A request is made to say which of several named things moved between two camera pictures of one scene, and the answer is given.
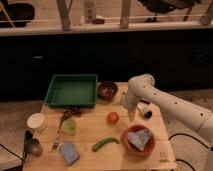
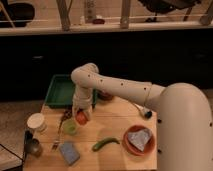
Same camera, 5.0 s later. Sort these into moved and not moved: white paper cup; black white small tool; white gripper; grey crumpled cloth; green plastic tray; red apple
Moved: white gripper; red apple
Not moved: white paper cup; black white small tool; grey crumpled cloth; green plastic tray
